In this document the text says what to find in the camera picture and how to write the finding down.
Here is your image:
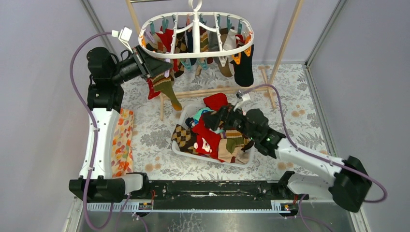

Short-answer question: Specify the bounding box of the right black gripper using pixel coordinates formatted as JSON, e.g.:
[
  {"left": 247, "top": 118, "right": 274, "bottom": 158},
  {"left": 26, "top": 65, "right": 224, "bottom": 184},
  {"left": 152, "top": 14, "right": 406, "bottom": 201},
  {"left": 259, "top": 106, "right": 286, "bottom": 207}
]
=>
[{"left": 202, "top": 101, "right": 258, "bottom": 141}]

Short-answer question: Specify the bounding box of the olive striped long sock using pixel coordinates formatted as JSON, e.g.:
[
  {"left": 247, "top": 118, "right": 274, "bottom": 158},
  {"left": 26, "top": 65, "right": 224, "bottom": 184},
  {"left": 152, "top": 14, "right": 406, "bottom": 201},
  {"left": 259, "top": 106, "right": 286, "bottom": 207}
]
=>
[{"left": 151, "top": 71, "right": 182, "bottom": 111}]

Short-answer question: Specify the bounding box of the red snowflake christmas sock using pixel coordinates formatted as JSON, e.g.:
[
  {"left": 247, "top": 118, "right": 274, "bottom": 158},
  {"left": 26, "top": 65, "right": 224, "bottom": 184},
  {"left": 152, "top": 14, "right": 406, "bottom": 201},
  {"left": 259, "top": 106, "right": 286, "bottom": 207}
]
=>
[{"left": 146, "top": 79, "right": 161, "bottom": 100}]

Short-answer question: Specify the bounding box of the dark navy sock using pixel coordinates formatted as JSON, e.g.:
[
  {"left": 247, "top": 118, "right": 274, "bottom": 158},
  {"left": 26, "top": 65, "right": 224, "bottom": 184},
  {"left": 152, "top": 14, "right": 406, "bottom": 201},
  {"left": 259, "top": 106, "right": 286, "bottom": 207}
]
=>
[{"left": 232, "top": 45, "right": 254, "bottom": 87}]

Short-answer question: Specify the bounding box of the white round clip hanger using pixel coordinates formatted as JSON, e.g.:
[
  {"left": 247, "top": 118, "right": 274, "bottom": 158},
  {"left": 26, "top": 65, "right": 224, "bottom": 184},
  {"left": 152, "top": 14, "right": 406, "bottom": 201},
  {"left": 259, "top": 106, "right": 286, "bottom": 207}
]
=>
[{"left": 138, "top": 0, "right": 254, "bottom": 63}]

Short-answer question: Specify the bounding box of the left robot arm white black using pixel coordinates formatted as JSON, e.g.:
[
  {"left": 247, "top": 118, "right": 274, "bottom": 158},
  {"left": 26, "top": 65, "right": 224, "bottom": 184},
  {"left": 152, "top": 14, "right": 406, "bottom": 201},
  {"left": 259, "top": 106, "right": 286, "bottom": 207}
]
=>
[{"left": 69, "top": 46, "right": 172, "bottom": 203}]

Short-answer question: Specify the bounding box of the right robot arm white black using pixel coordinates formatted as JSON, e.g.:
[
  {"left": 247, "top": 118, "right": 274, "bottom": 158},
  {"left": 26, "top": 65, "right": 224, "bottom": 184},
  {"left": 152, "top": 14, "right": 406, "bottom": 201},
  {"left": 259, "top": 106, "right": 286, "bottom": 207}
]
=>
[{"left": 204, "top": 106, "right": 372, "bottom": 213}]

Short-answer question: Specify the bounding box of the red sock behind basket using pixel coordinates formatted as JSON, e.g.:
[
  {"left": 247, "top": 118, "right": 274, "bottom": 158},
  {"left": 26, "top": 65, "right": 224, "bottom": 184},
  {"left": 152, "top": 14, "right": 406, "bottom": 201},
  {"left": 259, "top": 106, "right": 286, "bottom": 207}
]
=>
[{"left": 203, "top": 93, "right": 228, "bottom": 111}]

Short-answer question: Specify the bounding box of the patchwork brown green sock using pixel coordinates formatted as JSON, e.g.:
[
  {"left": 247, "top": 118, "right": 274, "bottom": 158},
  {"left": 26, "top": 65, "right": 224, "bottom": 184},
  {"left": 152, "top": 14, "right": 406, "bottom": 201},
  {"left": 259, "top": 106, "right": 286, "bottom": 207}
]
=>
[{"left": 218, "top": 130, "right": 254, "bottom": 165}]

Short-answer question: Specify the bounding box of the teal blue patterned sock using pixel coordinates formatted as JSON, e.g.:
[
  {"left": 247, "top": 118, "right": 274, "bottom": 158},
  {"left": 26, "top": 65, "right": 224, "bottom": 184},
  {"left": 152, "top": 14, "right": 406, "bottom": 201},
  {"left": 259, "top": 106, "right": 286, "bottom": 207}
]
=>
[{"left": 193, "top": 107, "right": 213, "bottom": 120}]

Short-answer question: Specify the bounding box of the red hanging sock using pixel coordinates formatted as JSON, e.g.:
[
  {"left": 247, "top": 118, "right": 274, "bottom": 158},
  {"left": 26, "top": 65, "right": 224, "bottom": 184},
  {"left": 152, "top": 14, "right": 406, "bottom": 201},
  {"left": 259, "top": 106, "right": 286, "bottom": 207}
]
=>
[{"left": 156, "top": 29, "right": 174, "bottom": 52}]

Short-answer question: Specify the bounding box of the red santa sock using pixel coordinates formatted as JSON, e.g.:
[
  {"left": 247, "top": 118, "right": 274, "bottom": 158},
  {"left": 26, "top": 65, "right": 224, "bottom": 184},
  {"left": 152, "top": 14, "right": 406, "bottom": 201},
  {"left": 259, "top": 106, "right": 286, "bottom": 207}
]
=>
[{"left": 191, "top": 116, "right": 224, "bottom": 162}]

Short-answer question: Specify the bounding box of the white laundry basket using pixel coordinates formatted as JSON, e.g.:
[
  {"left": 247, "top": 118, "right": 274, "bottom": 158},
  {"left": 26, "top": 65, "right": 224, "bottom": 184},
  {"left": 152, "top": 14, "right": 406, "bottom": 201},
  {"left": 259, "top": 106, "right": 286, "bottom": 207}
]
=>
[{"left": 171, "top": 101, "right": 256, "bottom": 168}]

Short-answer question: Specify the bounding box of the brown argyle sock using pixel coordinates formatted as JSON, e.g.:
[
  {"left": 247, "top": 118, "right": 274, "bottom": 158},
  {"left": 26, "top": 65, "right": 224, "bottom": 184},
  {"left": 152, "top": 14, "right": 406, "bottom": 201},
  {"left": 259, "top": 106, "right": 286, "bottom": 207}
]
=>
[{"left": 171, "top": 124, "right": 197, "bottom": 154}]

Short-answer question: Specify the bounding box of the floral grey table mat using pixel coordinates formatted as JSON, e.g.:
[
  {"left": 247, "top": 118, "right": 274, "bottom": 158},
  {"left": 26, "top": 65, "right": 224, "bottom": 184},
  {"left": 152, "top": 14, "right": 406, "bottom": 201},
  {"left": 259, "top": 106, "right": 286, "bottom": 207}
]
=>
[{"left": 122, "top": 64, "right": 329, "bottom": 180}]

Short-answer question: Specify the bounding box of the orange leaf patterned cloth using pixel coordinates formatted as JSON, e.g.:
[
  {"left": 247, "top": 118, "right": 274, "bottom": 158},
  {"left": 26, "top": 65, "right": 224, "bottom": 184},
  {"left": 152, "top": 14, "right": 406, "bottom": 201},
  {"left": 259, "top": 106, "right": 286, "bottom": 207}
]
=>
[{"left": 111, "top": 109, "right": 134, "bottom": 177}]

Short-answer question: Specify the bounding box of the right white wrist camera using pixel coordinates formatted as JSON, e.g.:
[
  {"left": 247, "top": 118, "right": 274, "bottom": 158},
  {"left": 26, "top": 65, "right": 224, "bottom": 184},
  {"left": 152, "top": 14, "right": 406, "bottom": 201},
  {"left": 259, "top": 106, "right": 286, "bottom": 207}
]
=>
[{"left": 234, "top": 91, "right": 251, "bottom": 111}]

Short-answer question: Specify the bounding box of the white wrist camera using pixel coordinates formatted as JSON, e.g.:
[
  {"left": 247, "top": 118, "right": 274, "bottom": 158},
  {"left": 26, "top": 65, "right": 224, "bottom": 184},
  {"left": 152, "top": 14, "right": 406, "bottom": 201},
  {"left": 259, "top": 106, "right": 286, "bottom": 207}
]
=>
[
  {"left": 110, "top": 27, "right": 133, "bottom": 52},
  {"left": 234, "top": 91, "right": 251, "bottom": 111}
]

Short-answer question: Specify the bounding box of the wooden drying rack frame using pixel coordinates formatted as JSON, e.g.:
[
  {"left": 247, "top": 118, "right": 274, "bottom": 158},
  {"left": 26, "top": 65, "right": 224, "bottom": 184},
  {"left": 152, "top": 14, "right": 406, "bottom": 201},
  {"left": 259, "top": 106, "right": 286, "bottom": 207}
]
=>
[{"left": 125, "top": 0, "right": 304, "bottom": 109}]

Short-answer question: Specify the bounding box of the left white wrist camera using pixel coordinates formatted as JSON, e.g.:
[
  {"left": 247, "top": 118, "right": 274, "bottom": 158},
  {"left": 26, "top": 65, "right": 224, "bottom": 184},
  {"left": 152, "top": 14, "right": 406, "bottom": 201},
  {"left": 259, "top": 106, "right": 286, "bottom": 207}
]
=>
[{"left": 110, "top": 27, "right": 133, "bottom": 52}]

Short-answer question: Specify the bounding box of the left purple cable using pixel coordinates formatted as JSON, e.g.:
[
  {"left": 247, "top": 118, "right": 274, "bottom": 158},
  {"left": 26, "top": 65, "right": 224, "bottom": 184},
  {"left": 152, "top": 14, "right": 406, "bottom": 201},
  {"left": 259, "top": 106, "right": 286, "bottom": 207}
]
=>
[{"left": 70, "top": 31, "right": 122, "bottom": 232}]

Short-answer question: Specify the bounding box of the purple cable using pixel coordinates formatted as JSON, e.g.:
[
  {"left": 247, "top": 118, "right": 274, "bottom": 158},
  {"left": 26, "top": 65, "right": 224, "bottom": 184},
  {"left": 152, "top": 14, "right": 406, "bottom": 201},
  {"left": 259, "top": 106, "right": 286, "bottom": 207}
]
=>
[
  {"left": 240, "top": 84, "right": 388, "bottom": 232},
  {"left": 70, "top": 31, "right": 122, "bottom": 232}
]

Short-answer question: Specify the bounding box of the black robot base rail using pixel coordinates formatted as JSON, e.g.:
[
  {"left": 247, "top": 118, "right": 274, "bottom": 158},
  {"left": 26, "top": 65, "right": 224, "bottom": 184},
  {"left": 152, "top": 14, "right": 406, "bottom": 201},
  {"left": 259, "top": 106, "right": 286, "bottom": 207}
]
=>
[{"left": 120, "top": 180, "right": 310, "bottom": 212}]

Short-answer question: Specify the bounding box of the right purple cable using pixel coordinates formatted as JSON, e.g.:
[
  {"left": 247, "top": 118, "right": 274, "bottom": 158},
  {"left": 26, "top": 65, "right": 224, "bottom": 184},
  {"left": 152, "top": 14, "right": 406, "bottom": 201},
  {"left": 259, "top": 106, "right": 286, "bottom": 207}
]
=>
[{"left": 240, "top": 84, "right": 388, "bottom": 232}]

